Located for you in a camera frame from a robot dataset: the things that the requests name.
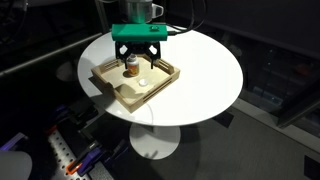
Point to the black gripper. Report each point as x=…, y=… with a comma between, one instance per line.
x=138, y=45

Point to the small white bottle lid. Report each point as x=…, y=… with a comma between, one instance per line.
x=143, y=82

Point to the slotted wooden tray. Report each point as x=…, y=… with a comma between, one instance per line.
x=126, y=93

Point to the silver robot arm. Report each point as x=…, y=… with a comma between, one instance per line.
x=138, y=11

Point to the grey rounded robot base cover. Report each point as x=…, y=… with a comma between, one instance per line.
x=13, y=166

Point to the orange pill bottle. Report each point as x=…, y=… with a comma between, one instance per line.
x=133, y=68

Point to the grey round floor disc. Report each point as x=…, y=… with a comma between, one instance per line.
x=65, y=71

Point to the purple clamp with orange tip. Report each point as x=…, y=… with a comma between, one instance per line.
x=55, y=118
x=85, y=160

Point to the perforated metal breadboard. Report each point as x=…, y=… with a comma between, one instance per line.
x=58, y=153

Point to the blue storage bins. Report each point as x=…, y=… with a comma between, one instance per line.
x=268, y=95

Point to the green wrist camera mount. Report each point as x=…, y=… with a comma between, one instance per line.
x=138, y=32

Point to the grey metal upright post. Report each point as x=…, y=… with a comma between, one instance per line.
x=101, y=15

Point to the long grey metal rail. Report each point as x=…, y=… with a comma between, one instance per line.
x=50, y=55

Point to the white round table pedestal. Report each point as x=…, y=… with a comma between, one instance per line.
x=155, y=141

